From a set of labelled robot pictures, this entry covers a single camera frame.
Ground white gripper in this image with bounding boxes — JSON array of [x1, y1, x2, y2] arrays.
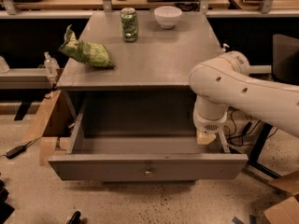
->
[[193, 96, 228, 145]]

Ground grey top drawer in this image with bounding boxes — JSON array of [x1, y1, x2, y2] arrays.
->
[[49, 91, 248, 182]]

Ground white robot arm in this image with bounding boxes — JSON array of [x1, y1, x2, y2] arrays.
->
[[189, 51, 299, 145]]

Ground grey drawer cabinet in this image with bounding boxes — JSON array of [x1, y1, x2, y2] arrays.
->
[[56, 10, 240, 184]]

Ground black stand base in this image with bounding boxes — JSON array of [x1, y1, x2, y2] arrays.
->
[[248, 123, 279, 179]]

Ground white pump bottle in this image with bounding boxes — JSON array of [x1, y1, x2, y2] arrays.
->
[[222, 43, 230, 52]]

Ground cardboard box right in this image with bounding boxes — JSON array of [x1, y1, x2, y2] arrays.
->
[[264, 171, 299, 224]]

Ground cardboard box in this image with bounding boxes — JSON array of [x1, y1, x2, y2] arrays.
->
[[264, 171, 299, 224], [22, 90, 74, 166]]

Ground black office chair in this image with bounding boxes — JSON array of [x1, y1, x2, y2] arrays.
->
[[272, 35, 299, 85]]

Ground white bowl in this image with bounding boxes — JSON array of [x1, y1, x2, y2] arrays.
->
[[154, 6, 182, 29]]

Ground green chip bag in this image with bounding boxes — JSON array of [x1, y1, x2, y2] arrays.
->
[[59, 26, 115, 69]]

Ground green soda can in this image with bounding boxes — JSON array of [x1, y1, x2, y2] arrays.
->
[[121, 7, 138, 42]]

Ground cardboard box left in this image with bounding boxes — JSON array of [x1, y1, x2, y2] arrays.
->
[[22, 90, 74, 166]]

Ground black power adapter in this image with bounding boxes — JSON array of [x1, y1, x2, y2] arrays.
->
[[6, 146, 26, 160]]

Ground black cables on floor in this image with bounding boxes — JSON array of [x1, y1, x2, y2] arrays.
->
[[223, 109, 278, 147]]

